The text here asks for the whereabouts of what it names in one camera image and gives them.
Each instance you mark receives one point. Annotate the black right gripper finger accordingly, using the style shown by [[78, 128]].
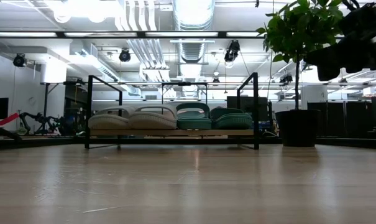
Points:
[[326, 65]]

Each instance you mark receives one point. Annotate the green rubber slide sandal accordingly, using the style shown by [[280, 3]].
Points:
[[232, 121], [194, 123]]

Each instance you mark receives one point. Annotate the grey rubber slide sandal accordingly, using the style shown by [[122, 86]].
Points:
[[108, 121], [152, 119]]

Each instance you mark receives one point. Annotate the background black robot arm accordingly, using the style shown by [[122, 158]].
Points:
[[41, 119]]

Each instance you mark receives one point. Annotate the black ceiling spotlight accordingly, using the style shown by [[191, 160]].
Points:
[[286, 78], [232, 51], [19, 60], [124, 55]]

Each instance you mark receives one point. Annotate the green potted plant black pot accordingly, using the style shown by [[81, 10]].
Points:
[[299, 31]]

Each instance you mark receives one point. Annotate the large black screen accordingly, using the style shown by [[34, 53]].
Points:
[[263, 109]]

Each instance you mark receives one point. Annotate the red strip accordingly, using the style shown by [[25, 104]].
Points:
[[7, 119]]

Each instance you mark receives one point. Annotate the black partition wall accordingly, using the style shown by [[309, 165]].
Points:
[[346, 118]]

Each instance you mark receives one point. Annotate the black metal table frame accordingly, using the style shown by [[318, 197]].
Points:
[[346, 142]]

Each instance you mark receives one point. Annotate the silver ventilation duct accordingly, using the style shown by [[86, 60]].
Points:
[[192, 18]]

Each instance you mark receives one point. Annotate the black frame wooden shoe shelf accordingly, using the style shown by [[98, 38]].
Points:
[[175, 132]]

